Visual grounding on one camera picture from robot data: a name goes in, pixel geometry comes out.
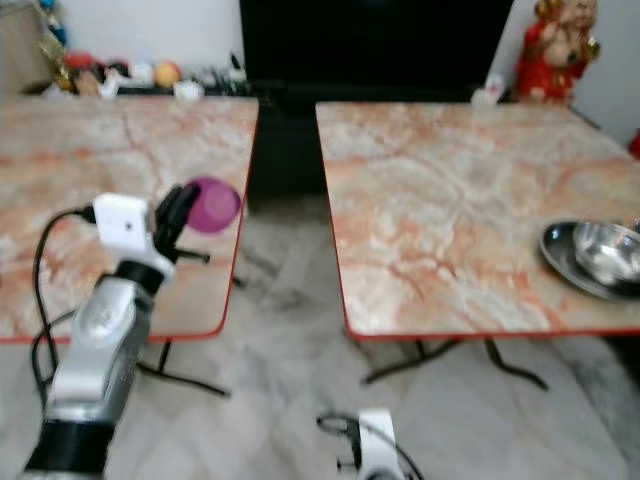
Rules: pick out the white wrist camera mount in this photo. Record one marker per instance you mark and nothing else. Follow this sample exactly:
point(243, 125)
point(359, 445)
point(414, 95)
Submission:
point(120, 220)
point(378, 445)

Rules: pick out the small red ornament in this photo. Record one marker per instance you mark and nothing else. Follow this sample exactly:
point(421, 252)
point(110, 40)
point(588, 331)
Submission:
point(82, 62)

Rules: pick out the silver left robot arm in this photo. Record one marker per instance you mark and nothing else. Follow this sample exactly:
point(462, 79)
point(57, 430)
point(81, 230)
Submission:
point(100, 335)

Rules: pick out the steel plate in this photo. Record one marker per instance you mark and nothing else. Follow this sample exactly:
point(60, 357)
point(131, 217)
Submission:
point(560, 262)

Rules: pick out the red and gold figurine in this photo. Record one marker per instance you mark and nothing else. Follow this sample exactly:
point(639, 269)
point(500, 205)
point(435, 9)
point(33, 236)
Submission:
point(555, 55)

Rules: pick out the small white cup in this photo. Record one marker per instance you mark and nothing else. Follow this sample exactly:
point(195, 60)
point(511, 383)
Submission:
point(187, 92)

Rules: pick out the white ball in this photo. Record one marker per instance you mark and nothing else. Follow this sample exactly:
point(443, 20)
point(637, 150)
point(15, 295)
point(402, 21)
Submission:
point(142, 73)

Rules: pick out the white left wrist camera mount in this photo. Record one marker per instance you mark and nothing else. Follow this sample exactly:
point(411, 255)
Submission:
point(120, 220)

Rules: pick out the purple plastic cup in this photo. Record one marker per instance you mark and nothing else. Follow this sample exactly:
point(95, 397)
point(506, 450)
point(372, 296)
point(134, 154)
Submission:
point(215, 205)

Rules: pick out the black television screen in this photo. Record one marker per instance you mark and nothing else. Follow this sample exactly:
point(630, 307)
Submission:
point(375, 42)

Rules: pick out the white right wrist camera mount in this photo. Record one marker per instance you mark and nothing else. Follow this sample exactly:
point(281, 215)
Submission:
point(378, 445)

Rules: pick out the steel bowl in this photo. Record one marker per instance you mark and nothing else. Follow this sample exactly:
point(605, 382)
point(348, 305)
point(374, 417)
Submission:
point(608, 252)

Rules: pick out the small white pink box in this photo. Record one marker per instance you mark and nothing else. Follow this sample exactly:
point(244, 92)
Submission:
point(488, 92)

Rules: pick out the orange ball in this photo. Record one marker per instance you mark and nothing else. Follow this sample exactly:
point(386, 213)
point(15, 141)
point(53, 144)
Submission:
point(168, 74)

